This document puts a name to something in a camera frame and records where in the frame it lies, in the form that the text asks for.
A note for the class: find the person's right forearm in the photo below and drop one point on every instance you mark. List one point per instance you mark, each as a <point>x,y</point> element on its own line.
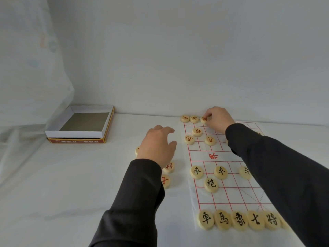
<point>288,177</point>

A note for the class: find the round red-marked chess piece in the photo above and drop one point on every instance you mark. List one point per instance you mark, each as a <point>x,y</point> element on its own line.
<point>184,118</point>
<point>203,120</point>
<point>210,140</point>
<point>194,119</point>
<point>189,139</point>
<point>197,131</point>
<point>166,181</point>

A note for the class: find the person's left forearm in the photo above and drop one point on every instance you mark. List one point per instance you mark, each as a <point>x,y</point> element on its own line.
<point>133,203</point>

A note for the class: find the sheer white curtain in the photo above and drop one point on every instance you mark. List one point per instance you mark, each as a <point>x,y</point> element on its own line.
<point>25,87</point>

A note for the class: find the red grid xiangqi board sheet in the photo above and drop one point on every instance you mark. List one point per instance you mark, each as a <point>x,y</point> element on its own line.
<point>231,196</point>

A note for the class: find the person's left hand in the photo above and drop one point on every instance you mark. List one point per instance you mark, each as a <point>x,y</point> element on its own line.
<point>155,146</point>

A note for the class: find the pile of wooden xiangqi pieces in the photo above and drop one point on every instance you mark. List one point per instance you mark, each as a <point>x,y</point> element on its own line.
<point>169,167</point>

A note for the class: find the white cardboard box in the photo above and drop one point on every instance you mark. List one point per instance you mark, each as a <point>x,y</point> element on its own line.
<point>77,135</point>

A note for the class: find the person's right hand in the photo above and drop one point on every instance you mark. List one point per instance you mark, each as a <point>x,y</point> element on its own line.
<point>221,119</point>

